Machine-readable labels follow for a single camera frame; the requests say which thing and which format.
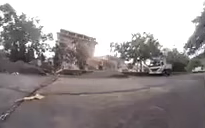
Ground low dirt mound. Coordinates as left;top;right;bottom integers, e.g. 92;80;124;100
79;69;129;79

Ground bushy tree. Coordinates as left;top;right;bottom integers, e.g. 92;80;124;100
52;41;91;71

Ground grey multi-storey building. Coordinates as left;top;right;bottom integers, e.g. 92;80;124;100
55;28;98;71

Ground spreading tree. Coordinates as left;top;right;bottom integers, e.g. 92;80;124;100
109;32;164;73

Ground white truck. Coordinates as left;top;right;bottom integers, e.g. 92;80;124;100
146;55;174;77

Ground dark bushes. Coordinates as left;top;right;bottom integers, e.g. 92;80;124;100
163;48;191;73

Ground pale debris on road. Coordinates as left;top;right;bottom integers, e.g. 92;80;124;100
14;93;46;103

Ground long dark earth mound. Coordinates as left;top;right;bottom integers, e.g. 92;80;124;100
0;59;48;76

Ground large dark tree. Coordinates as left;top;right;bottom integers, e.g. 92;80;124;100
0;3;54;64

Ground white car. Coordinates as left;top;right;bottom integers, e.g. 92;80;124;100
191;65;205;74

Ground tall leafy tree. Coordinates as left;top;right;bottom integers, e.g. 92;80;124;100
184;0;205;58

